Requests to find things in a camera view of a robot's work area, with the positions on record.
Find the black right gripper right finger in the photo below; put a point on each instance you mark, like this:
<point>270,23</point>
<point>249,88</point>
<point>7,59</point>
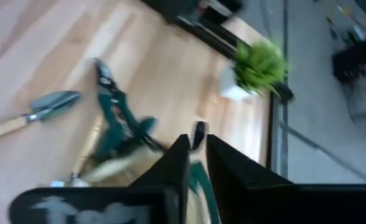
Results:
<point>248,193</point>

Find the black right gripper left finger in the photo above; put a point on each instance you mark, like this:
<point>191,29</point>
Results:
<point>158,193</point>

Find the green plant in white pot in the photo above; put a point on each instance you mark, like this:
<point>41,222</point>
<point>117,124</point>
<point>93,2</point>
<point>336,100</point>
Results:
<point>257,65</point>

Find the black device with pink light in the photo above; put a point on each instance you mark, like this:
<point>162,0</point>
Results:
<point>354,59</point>

